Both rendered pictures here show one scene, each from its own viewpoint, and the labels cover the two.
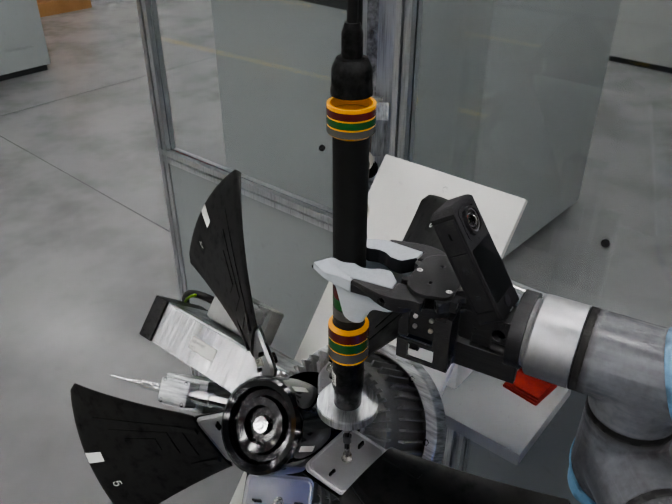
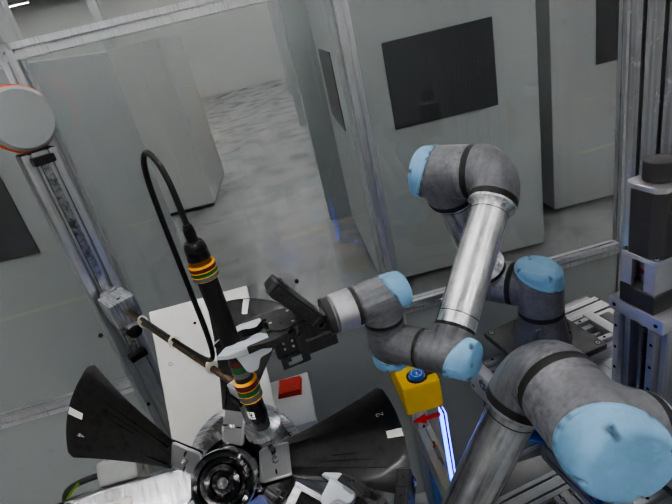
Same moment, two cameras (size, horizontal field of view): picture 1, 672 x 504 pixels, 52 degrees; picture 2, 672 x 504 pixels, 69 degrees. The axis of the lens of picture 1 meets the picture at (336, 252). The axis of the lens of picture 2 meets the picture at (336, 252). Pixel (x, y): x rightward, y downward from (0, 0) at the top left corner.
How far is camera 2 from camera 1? 36 cm
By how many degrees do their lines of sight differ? 39
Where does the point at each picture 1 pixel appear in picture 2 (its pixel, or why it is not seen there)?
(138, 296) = not seen: outside the picture
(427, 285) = (281, 325)
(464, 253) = (290, 298)
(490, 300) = (312, 311)
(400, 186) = (171, 323)
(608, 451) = (389, 338)
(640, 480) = (408, 336)
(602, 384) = (373, 311)
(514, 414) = (296, 405)
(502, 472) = not seen: hidden behind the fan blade
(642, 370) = (382, 294)
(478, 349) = (317, 338)
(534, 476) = not seen: hidden behind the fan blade
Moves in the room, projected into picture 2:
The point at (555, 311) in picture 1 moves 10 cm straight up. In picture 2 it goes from (338, 297) to (325, 248)
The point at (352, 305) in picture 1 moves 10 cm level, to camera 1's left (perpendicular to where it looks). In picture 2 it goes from (250, 362) to (203, 400)
